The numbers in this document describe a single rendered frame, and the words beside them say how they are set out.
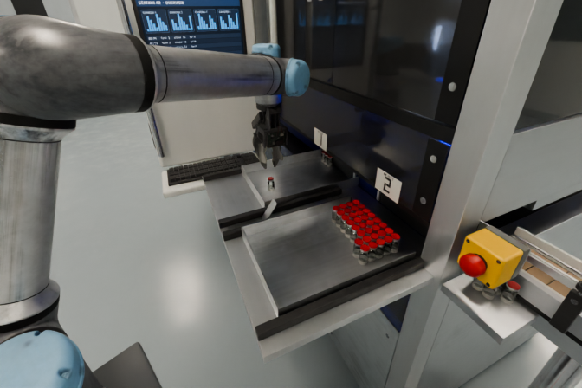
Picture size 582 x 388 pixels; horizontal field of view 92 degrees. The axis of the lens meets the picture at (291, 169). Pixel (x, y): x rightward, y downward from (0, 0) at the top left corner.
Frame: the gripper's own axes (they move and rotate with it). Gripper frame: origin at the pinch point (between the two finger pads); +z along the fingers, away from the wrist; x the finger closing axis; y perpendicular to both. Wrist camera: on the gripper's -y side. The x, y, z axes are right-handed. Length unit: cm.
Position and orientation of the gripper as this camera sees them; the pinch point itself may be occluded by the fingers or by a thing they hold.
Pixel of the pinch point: (268, 163)
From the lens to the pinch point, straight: 90.5
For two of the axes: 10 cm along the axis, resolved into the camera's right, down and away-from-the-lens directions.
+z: 0.0, 8.8, 4.7
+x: 9.1, -1.9, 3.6
